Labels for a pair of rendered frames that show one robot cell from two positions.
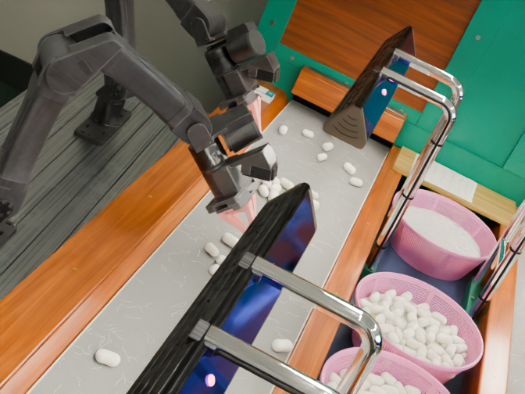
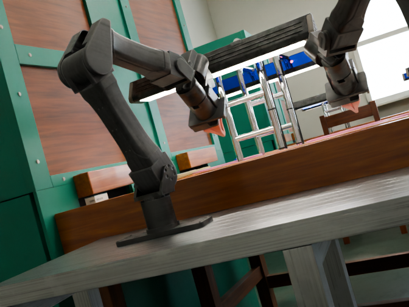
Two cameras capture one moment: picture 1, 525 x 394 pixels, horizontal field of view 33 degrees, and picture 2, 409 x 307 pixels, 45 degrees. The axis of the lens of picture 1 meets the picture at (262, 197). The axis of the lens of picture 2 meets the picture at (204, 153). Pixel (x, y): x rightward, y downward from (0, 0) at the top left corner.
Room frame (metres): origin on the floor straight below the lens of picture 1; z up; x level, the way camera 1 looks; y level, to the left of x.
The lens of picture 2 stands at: (1.35, 1.34, 0.78)
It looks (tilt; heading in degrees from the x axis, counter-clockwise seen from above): 1 degrees up; 288
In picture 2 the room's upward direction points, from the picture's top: 16 degrees counter-clockwise
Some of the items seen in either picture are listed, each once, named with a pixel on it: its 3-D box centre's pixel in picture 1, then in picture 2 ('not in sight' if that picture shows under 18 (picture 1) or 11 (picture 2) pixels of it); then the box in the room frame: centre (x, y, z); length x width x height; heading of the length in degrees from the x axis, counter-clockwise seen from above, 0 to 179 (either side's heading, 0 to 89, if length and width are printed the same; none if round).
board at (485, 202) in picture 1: (455, 186); (176, 176); (2.08, -0.44, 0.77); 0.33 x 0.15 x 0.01; 84
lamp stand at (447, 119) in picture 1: (379, 165); (242, 117); (1.71, -0.20, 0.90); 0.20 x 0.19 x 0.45; 174
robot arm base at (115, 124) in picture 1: (108, 109); (159, 215); (1.79, 0.41, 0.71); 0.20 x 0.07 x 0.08; 179
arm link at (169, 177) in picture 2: (119, 87); (153, 184); (1.79, 0.40, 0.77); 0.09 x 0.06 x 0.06; 161
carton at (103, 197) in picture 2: (262, 93); (96, 198); (2.11, 0.11, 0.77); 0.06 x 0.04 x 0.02; 84
